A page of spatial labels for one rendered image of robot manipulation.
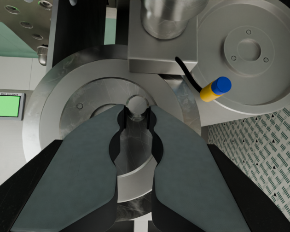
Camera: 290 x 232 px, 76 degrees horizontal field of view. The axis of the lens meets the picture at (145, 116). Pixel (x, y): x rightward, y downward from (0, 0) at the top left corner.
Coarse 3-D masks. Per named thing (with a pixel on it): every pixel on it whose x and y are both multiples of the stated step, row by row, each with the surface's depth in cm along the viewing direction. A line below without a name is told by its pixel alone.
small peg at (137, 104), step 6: (132, 96) 11; (138, 96) 11; (126, 102) 11; (132, 102) 11; (138, 102) 11; (144, 102) 11; (126, 108) 11; (132, 108) 11; (138, 108) 11; (144, 108) 11; (132, 114) 11; (138, 114) 11; (144, 114) 11; (132, 120) 13; (138, 120) 13
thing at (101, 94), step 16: (96, 80) 14; (112, 80) 14; (128, 80) 14; (80, 96) 14; (96, 96) 14; (112, 96) 14; (128, 96) 14; (144, 96) 14; (64, 112) 13; (80, 112) 13; (96, 112) 14; (64, 128) 13; (128, 128) 14; (144, 128) 14; (128, 144) 13; (144, 144) 13; (128, 160) 13; (144, 160) 13
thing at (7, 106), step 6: (0, 96) 47; (6, 96) 47; (12, 96) 47; (0, 102) 46; (6, 102) 46; (12, 102) 47; (18, 102) 47; (0, 108) 46; (6, 108) 46; (12, 108) 46; (0, 114) 46; (6, 114) 46; (12, 114) 46
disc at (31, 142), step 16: (96, 48) 16; (112, 48) 16; (64, 64) 16; (80, 64) 16; (48, 80) 16; (176, 80) 16; (32, 96) 15; (176, 96) 16; (192, 96) 16; (32, 112) 15; (192, 112) 16; (32, 128) 15; (192, 128) 16; (32, 144) 15; (128, 208) 15; (144, 208) 15
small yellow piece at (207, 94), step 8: (184, 64) 12; (184, 72) 12; (192, 80) 12; (216, 80) 9; (224, 80) 9; (200, 88) 12; (208, 88) 10; (216, 88) 9; (224, 88) 9; (200, 96) 11; (208, 96) 10; (216, 96) 10
